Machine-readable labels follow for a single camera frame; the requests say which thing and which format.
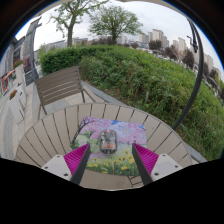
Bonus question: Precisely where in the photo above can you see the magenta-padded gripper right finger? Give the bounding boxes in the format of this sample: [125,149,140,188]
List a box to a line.
[131,143,184,186]

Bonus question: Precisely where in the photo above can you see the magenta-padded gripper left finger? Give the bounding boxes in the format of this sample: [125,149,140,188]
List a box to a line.
[41,143,92,186]

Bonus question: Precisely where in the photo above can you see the transparent computer mouse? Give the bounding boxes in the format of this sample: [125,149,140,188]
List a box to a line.
[99,128,118,155]

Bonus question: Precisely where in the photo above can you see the flower landscape print mouse pad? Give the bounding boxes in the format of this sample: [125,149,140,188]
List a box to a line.
[69,116,148,177]

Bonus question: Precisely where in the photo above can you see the brown slatted outdoor chair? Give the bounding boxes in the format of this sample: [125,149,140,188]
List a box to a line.
[34,65,106,120]

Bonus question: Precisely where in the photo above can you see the white planter with flowers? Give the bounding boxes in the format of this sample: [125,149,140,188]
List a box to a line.
[7,83,28,124]
[12,59,26,84]

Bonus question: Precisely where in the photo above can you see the green hedge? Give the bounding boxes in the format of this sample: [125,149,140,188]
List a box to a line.
[39,44,224,161]

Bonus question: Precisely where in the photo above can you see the dark curved parasol pole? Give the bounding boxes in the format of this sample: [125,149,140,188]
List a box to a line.
[171,18,205,132]

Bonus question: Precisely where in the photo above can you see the grey storefront building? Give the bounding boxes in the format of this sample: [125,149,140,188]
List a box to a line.
[0,36,26,98]

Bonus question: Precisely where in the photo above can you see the tall grey sign pillar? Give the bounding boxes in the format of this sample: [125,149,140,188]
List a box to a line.
[22,16,43,86]

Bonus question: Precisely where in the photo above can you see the distant high-rise buildings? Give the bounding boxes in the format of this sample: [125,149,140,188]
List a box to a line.
[138,28,223,79]

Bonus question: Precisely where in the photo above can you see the thin-trunk green tree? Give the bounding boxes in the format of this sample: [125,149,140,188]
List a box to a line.
[48,0,109,48]

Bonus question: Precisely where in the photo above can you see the broad-crowned green tree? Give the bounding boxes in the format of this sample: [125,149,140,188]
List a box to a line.
[88,4,144,45]

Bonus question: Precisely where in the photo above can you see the beige parasol canopy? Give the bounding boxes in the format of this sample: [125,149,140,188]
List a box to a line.
[113,0,181,8]

